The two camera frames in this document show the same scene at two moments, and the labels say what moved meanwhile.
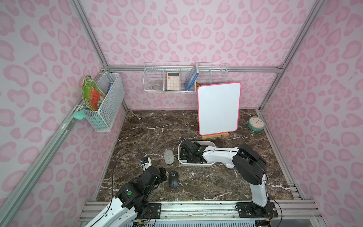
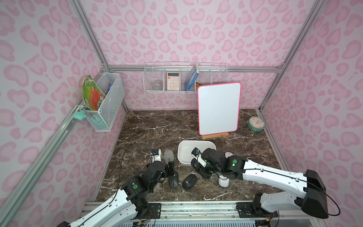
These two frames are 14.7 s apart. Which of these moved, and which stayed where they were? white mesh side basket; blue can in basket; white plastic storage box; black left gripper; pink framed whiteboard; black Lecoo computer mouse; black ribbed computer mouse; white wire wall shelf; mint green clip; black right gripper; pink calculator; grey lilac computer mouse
Moved: black right gripper; black left gripper; black Lecoo computer mouse; black ribbed computer mouse
Stayed: pink framed whiteboard; blue can in basket; grey lilac computer mouse; white plastic storage box; pink calculator; mint green clip; white wire wall shelf; white mesh side basket
